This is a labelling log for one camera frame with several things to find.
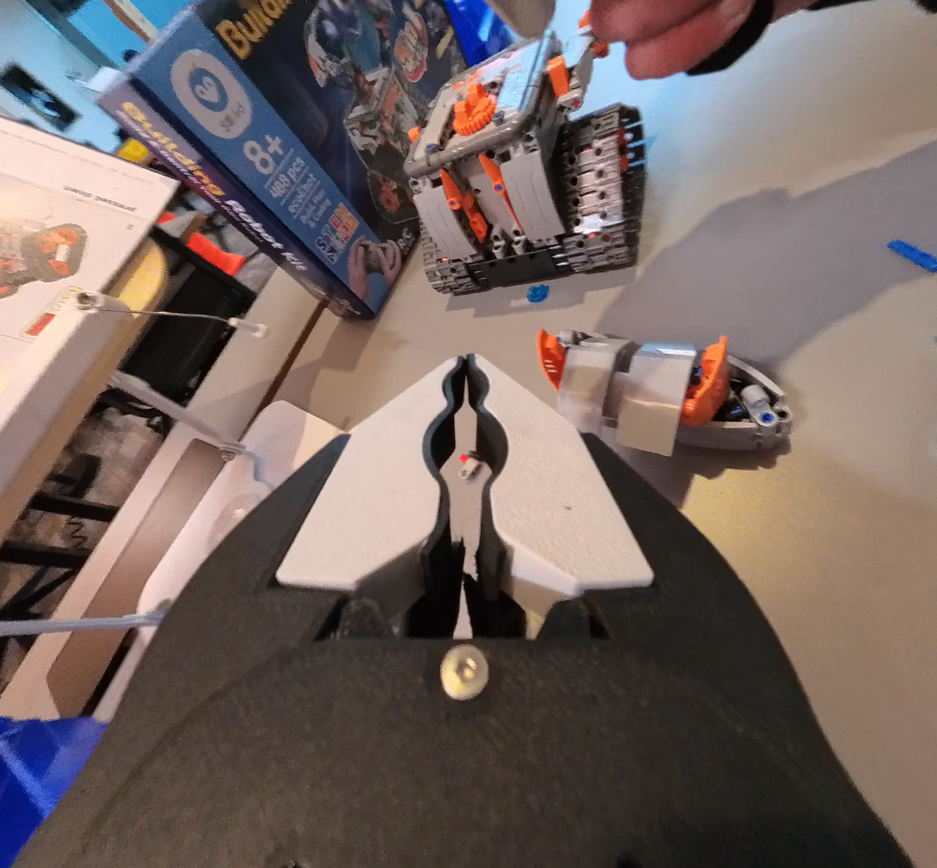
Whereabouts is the white tablet stand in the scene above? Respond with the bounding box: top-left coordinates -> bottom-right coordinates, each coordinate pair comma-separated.
0,289 -> 348,723

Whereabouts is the instruction booklet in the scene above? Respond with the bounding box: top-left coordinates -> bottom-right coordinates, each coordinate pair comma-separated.
0,117 -> 180,342

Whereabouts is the orange panel brick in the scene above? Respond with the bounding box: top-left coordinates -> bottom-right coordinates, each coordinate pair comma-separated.
679,335 -> 732,424

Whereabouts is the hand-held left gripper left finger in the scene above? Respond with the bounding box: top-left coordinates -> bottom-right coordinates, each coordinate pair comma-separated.
276,355 -> 469,588

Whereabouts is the black office chair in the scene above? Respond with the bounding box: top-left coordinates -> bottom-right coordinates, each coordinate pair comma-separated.
0,224 -> 259,591

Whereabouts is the blue brick pin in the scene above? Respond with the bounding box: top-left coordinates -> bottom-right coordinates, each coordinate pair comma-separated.
887,240 -> 937,274

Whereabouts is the white tethered stylus cord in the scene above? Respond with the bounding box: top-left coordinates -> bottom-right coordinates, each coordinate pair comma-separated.
77,288 -> 270,339

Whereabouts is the blue bin with white tag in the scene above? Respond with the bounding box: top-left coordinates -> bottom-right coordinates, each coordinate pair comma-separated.
0,716 -> 109,868

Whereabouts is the grey hinged brick piece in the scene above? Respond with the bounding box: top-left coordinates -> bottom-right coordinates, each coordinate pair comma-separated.
677,355 -> 794,453

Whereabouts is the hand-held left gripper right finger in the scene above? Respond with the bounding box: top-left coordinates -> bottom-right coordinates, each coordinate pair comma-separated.
465,355 -> 654,618

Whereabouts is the grey orange brick assembly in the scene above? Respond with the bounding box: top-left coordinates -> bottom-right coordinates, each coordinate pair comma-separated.
536,328 -> 704,457

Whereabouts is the tracked toy brick robot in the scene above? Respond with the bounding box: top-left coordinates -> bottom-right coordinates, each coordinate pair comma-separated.
404,7 -> 649,296

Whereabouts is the robot kit box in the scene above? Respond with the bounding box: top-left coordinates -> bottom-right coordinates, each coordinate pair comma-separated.
99,0 -> 513,320

